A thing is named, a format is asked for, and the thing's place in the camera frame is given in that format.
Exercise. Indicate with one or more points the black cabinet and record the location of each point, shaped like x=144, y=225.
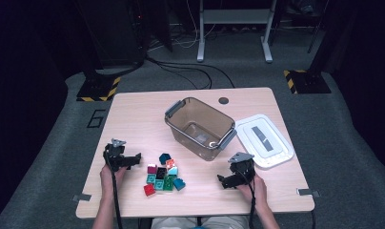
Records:
x=114, y=31

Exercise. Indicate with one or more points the teal building block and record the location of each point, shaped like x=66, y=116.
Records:
x=158, y=184
x=151, y=178

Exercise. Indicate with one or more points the black building block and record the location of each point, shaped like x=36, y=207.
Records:
x=161, y=173

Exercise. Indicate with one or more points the dark curtain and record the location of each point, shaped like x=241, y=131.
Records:
x=371, y=79
x=22, y=95

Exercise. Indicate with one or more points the magenta building block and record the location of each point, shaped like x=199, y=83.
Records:
x=151, y=169

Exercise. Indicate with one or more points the person's right hand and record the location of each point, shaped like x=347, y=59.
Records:
x=260, y=194

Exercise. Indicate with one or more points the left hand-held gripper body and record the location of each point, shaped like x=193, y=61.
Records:
x=116, y=157

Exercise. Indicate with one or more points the black striped stand base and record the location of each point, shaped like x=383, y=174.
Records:
x=95, y=89
x=308, y=82

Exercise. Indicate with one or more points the light blue building block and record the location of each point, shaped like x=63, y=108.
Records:
x=172, y=171

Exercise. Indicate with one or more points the red building block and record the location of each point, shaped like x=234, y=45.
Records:
x=149, y=189

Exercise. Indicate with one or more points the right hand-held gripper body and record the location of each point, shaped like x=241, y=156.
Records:
x=244, y=173

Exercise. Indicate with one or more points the black metal pole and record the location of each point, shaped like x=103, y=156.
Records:
x=317, y=27

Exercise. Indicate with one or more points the white box lid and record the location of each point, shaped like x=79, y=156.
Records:
x=276, y=152

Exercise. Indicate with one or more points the white metal desk frame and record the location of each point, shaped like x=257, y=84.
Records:
x=235, y=16

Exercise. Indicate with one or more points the orange building block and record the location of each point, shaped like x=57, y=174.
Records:
x=170, y=163

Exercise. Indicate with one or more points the transparent brown storage box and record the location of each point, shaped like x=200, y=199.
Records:
x=206, y=153

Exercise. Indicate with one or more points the green building block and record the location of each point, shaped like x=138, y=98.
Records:
x=168, y=183

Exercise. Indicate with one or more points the person's left hand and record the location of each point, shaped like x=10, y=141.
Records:
x=108, y=183

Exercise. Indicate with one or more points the grey metal bracket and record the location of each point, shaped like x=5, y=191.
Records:
x=82, y=197
x=308, y=192

